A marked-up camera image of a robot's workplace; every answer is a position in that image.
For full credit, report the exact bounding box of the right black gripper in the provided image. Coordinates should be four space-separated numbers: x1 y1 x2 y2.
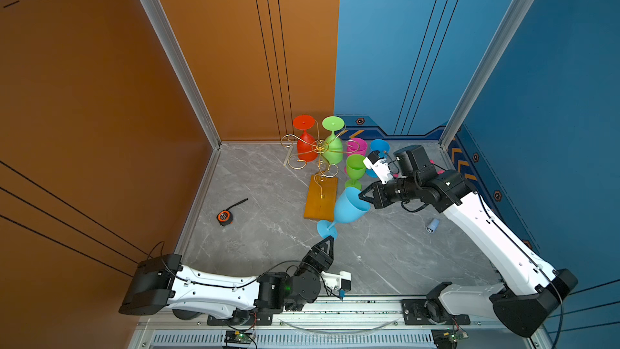
356 178 420 208

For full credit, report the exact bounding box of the light blue wine glass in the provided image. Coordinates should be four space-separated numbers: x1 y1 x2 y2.
316 187 371 239

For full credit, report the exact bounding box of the green wine glass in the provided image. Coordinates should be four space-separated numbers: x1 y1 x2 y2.
322 116 345 165
345 153 366 191

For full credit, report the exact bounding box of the pink wine glass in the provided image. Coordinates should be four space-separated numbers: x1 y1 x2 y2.
346 137 367 158

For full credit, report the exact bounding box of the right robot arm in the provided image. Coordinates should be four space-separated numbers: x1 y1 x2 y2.
359 145 578 338

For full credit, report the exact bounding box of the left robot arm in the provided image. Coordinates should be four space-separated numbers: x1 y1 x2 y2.
119 236 352 321

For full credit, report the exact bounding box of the wooden rack base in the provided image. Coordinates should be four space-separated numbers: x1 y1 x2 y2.
304 174 338 221

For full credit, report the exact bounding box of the red wine glass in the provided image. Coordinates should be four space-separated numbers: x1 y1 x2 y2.
293 115 317 163

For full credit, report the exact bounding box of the small blue grey clip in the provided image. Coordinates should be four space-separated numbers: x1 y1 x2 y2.
426 218 440 234

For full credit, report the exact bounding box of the orange black tape measure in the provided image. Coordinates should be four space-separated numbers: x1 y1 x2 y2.
216 198 248 226

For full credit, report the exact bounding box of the left circuit board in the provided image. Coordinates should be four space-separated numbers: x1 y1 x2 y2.
223 330 258 349

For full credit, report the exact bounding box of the circuit board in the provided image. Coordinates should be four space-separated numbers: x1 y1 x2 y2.
431 330 469 349
223 330 258 349

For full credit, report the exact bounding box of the right circuit board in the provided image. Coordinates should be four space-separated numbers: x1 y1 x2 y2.
431 330 469 349

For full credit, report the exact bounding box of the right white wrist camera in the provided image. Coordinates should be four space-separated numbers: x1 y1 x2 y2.
363 150 394 184

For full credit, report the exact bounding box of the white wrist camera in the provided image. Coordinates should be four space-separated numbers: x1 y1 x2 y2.
321 271 352 300
363 150 394 184

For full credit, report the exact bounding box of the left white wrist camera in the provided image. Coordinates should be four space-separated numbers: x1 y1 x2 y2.
321 271 352 300

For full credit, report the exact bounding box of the gold wire glass rack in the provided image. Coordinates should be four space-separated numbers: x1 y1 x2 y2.
280 126 348 199

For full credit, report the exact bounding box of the aluminium front rail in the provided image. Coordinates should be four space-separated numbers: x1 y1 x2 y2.
129 296 552 348

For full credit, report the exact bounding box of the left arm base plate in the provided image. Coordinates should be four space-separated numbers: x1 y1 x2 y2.
207 300 283 327

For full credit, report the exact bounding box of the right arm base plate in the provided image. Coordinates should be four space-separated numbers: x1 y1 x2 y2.
400 298 471 326

